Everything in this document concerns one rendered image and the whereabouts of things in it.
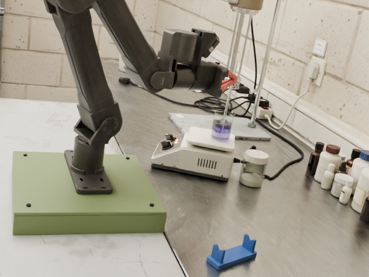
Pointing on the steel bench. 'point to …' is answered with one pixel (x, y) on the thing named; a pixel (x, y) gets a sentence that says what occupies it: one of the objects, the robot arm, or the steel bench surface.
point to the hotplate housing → (197, 161)
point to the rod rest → (232, 254)
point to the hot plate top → (195, 135)
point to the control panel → (171, 143)
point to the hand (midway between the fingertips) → (233, 78)
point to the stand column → (264, 64)
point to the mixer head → (246, 6)
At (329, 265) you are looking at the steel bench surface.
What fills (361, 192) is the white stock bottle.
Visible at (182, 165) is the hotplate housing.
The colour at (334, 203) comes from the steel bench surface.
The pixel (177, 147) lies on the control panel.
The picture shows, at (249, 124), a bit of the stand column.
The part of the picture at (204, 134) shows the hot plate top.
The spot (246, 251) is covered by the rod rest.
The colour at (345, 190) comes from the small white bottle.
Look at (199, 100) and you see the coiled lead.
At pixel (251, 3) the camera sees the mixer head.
